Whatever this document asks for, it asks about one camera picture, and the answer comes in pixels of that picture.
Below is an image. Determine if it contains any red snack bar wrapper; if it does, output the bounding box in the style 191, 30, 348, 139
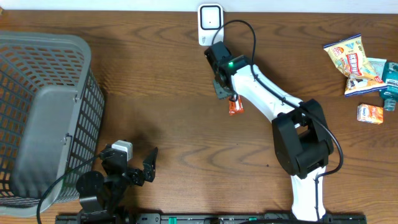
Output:
228, 95, 244, 116

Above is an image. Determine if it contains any large yellow snack bag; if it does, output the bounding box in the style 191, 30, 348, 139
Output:
323, 34, 387, 97

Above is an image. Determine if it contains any light green snack pouch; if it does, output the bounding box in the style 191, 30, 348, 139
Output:
368, 58, 387, 78

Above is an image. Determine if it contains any small orange tissue pack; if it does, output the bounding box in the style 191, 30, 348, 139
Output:
356, 104, 384, 124

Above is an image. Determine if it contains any teal mouthwash bottle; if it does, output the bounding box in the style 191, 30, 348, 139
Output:
380, 62, 397, 111

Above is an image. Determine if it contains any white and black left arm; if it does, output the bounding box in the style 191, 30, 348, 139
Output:
76, 146, 159, 223

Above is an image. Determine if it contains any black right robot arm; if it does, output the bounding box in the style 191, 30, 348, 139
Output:
205, 42, 333, 222

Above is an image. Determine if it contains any grey plastic basket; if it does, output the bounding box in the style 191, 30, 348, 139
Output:
1, 31, 104, 217

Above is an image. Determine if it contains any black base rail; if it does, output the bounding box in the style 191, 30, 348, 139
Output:
55, 212, 368, 224

